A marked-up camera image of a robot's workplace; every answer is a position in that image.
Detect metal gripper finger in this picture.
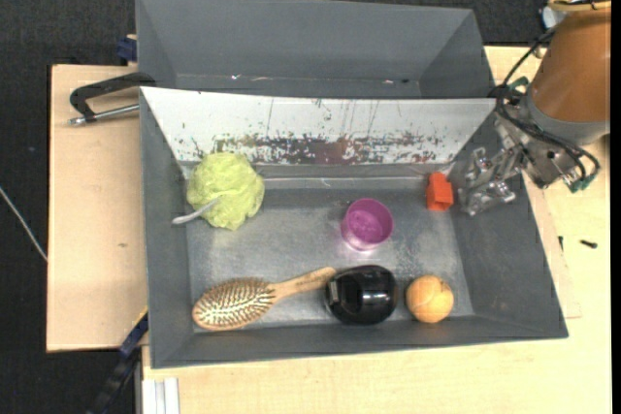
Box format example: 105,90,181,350
457,179,518,217
464,145,524,184

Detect small orange block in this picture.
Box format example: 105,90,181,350
425,172,455,212

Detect orange tennis ball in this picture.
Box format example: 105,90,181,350
405,274,456,324

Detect purple plastic cup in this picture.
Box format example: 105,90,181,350
340,197,395,252

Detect black tape dispenser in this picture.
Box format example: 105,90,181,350
323,264,400,327

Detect grey metal bin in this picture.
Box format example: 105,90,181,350
134,0,570,369

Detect light green bath pouf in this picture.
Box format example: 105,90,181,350
172,151,267,232

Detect wooden hairbrush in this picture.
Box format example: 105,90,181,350
191,266,338,332

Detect pale brown flat board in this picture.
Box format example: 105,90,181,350
46,64,583,354

